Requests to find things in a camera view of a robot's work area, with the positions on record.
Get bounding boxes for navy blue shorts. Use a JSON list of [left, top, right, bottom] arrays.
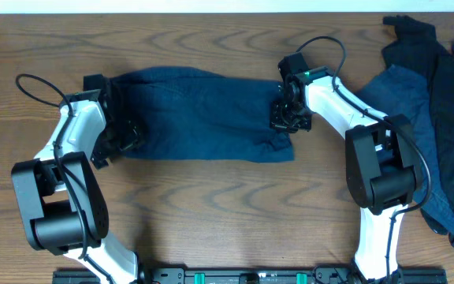
[[111, 67, 294, 163]]

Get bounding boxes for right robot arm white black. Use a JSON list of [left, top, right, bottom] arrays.
[[270, 65, 422, 283]]

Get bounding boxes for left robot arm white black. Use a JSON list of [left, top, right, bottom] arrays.
[[11, 89, 141, 283]]

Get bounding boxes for blue denim garment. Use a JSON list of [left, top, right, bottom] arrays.
[[356, 65, 454, 237]]

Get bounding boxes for black garment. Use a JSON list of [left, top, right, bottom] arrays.
[[381, 16, 454, 213]]

